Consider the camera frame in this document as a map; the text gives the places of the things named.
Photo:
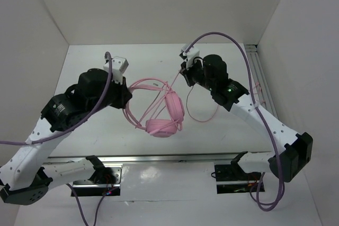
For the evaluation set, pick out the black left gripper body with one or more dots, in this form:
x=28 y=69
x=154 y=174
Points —
x=116 y=97

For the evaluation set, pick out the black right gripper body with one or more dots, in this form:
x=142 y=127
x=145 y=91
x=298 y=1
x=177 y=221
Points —
x=195 y=74

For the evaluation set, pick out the pink headphones with cable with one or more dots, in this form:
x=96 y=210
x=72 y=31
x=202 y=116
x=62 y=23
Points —
x=165 y=114

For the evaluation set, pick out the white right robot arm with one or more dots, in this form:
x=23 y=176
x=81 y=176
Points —
x=292 y=151

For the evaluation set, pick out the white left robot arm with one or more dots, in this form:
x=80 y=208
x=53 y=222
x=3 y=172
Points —
x=25 y=178

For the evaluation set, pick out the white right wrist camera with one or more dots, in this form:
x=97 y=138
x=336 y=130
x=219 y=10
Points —
x=188 y=54

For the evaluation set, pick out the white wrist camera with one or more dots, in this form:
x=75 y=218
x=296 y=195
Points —
x=188 y=54
x=119 y=66

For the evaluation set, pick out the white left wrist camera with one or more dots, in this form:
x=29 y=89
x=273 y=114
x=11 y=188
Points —
x=119 y=66

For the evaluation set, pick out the aluminium side rail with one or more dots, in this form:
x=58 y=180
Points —
x=261 y=88

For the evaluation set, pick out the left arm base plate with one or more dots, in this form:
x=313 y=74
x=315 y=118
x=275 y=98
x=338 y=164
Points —
x=109 y=183

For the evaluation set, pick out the aluminium front rail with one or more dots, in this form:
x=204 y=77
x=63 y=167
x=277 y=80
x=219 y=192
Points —
x=153 y=159

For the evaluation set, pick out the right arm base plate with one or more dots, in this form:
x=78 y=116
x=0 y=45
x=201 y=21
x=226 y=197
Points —
x=227 y=182

